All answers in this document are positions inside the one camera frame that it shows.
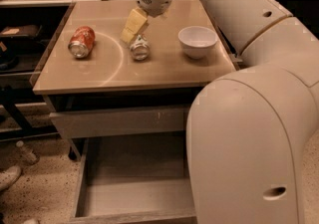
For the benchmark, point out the silver green 7up can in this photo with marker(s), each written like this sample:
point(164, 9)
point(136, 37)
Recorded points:
point(140, 48)

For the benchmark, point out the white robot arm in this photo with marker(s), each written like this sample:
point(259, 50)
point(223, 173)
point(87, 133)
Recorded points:
point(246, 131)

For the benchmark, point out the orange soda can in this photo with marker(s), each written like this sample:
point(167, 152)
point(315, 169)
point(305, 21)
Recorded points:
point(82, 42)

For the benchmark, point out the open middle drawer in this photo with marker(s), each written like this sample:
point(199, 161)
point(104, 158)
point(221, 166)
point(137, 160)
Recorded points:
point(134, 179)

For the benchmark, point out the plastic bottle on floor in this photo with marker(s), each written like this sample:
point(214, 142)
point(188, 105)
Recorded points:
point(27, 152)

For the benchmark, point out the top drawer front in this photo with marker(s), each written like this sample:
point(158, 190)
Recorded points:
point(120, 121)

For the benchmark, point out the white shoe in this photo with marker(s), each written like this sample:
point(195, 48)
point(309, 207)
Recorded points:
point(9, 176)

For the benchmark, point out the white bowl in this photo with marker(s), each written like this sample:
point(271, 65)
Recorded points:
point(196, 41)

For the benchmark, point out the grey drawer cabinet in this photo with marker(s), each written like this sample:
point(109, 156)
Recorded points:
point(108, 78)

